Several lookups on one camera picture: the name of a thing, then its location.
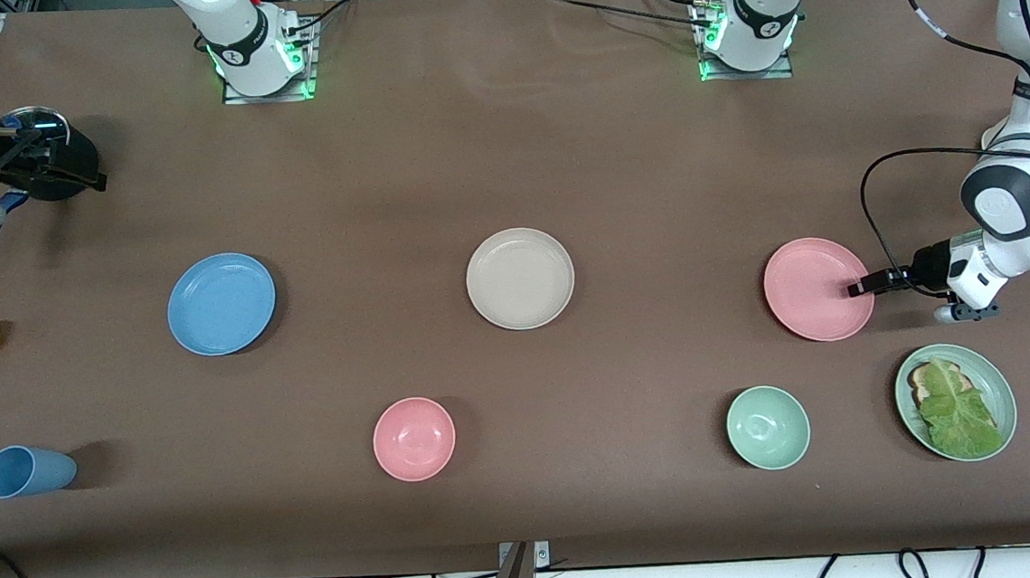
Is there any pink shallow bowl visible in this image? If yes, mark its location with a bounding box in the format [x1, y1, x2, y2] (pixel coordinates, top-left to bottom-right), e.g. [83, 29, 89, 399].
[761, 233, 879, 346]

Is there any blue shallow bowl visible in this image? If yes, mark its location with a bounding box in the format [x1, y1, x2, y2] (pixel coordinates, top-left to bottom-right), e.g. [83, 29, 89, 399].
[163, 250, 281, 360]

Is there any glass lid blue knob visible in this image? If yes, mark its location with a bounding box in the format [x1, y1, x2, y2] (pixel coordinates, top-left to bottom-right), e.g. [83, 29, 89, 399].
[2, 103, 74, 180]

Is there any toasted bread slice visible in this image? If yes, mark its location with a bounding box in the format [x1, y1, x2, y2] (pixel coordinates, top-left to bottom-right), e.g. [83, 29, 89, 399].
[905, 360, 968, 407]

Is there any green plate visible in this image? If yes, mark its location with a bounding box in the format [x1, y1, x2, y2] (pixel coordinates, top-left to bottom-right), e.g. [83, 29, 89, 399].
[891, 338, 1022, 468]

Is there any green lettuce leaf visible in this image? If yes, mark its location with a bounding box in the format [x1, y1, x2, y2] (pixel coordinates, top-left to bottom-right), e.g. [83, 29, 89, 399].
[914, 352, 1006, 463]

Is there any small deep green bowl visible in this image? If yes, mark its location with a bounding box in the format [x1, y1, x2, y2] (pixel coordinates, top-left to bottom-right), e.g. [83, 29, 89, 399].
[723, 382, 814, 474]

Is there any blue plastic cup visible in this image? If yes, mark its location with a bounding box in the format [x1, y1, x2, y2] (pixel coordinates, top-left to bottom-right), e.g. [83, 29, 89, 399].
[0, 441, 80, 500]

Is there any brown table cover sheet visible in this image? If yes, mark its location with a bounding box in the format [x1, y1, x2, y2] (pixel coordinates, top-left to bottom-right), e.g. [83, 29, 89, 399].
[0, 0, 1030, 578]

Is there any beige shallow bowl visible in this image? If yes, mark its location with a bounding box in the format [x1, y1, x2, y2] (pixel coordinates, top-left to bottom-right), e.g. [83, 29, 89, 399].
[462, 223, 579, 335]

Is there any small deep pink bowl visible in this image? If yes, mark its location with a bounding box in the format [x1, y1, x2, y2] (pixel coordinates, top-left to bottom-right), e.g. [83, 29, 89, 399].
[370, 394, 459, 486]

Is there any black pot blue handle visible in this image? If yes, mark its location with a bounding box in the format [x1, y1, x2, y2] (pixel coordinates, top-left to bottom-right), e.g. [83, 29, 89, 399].
[0, 100, 110, 268]

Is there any short black table cable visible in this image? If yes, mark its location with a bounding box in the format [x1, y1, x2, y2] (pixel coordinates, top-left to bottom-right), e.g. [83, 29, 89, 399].
[280, 0, 373, 36]

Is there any long black table cable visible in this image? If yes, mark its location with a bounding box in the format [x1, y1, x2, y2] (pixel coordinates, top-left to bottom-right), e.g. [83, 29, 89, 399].
[546, 0, 706, 35]

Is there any grey metal bracket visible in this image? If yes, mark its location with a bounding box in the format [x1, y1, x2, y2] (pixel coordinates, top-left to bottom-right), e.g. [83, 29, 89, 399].
[496, 539, 552, 572]

